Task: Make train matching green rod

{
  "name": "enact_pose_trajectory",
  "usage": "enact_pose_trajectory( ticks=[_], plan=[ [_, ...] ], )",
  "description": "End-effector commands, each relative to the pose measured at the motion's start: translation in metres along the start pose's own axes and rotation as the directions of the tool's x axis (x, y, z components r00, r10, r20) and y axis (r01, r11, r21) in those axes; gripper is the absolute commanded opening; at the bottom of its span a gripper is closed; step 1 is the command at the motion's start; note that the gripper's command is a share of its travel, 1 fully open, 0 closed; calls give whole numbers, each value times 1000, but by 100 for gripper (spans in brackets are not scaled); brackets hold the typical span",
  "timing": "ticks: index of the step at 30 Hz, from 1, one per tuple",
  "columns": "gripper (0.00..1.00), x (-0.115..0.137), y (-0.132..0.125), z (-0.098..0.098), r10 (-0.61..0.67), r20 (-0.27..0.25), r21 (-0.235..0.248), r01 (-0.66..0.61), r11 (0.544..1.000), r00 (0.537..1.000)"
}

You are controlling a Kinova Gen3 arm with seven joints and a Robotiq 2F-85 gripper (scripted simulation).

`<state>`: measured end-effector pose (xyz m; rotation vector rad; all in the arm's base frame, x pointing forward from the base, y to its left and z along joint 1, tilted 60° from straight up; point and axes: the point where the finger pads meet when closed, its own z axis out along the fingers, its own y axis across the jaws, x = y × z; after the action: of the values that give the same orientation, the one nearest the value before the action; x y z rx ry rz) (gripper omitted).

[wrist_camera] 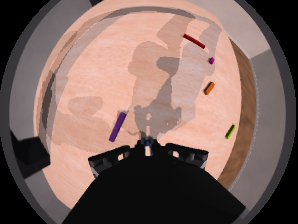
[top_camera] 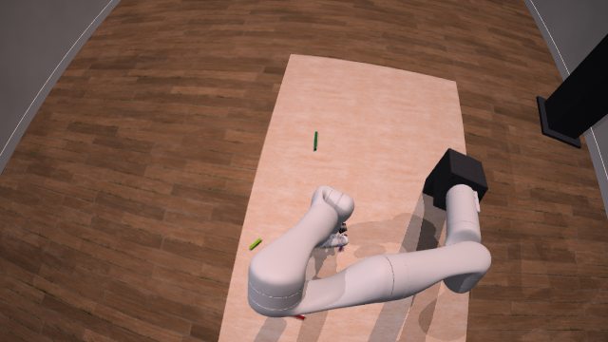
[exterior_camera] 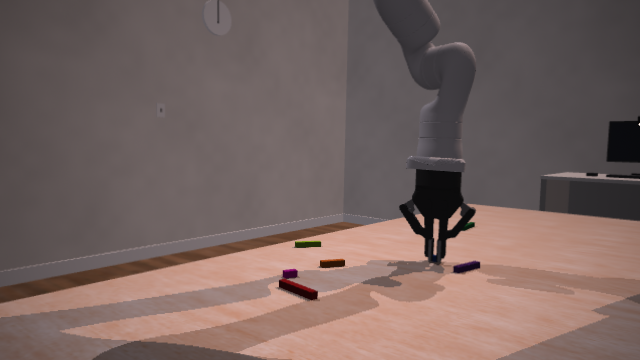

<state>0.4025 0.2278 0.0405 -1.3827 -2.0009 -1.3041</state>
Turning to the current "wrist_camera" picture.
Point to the purple rod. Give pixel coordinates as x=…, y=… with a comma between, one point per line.
x=117, y=127

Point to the dark red rod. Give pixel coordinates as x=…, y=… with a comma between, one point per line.
x=194, y=41

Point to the orange rod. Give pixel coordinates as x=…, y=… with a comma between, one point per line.
x=209, y=88

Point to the small magenta block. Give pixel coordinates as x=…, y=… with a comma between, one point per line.
x=211, y=60

